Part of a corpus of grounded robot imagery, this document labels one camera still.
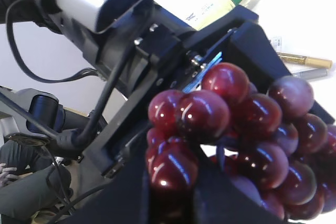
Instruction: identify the yellow tea bottle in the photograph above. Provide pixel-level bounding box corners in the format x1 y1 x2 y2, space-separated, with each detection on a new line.
153 0 266 32

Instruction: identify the purple artificial grape bunch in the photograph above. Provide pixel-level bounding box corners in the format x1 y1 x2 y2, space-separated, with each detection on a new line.
145 62 335 223

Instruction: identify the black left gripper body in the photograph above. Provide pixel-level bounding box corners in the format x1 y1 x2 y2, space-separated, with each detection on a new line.
81 3 335 180

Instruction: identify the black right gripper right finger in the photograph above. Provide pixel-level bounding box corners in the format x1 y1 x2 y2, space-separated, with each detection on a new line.
193 176 283 223

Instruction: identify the silver glitter pen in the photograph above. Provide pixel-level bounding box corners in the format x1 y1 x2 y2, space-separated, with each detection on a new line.
292 68 328 80

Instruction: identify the gold glitter pen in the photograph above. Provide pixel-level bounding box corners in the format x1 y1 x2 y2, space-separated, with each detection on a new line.
278 52 333 69

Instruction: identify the black cable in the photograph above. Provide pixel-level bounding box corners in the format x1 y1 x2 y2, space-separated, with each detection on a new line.
5 0 148 146

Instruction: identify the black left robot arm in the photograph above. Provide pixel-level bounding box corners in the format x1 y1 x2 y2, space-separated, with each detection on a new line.
1 0 289 176

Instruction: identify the seated person in background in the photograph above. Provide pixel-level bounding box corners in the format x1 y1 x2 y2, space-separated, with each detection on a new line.
1 141 71 221

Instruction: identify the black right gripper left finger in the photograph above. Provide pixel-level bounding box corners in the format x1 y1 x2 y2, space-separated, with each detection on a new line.
60 159 150 223

